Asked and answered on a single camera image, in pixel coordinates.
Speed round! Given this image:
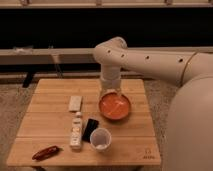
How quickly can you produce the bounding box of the red-brown chili pepper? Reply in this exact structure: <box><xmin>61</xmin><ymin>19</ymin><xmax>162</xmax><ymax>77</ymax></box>
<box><xmin>32</xmin><ymin>146</ymin><xmax>60</xmax><ymax>160</ymax></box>

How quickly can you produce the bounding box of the white plastic bottle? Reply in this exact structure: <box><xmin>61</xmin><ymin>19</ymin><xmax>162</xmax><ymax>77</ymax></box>
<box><xmin>70</xmin><ymin>112</ymin><xmax>83</xmax><ymax>149</ymax></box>

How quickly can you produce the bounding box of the clear plastic cup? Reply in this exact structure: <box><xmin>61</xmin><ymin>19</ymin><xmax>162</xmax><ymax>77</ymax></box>
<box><xmin>90</xmin><ymin>128</ymin><xmax>112</xmax><ymax>152</ymax></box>

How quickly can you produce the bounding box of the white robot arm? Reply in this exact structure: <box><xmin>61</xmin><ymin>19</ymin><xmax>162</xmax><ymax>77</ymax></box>
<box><xmin>93</xmin><ymin>37</ymin><xmax>213</xmax><ymax>171</ymax></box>

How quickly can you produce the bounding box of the wooden table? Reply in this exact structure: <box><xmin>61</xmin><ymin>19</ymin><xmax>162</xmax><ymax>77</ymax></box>
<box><xmin>7</xmin><ymin>79</ymin><xmax>161</xmax><ymax>167</ymax></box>

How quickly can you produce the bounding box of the black phone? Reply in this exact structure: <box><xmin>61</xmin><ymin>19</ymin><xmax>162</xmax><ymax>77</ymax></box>
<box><xmin>82</xmin><ymin>119</ymin><xmax>99</xmax><ymax>142</ymax></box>

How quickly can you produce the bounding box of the white rectangular box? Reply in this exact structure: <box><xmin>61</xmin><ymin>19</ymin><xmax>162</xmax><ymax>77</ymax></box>
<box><xmin>68</xmin><ymin>96</ymin><xmax>83</xmax><ymax>112</ymax></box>

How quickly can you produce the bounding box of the orange bowl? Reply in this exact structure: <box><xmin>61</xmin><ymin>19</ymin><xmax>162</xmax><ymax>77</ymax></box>
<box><xmin>99</xmin><ymin>92</ymin><xmax>131</xmax><ymax>121</ymax></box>

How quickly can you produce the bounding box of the long wooden shelf rail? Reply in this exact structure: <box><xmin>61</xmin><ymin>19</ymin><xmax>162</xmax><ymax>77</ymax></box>
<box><xmin>0</xmin><ymin>46</ymin><xmax>213</xmax><ymax>65</ymax></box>

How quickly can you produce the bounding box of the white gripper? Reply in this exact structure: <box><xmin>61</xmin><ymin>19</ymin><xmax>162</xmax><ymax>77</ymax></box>
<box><xmin>100</xmin><ymin>77</ymin><xmax>121</xmax><ymax>97</ymax></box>

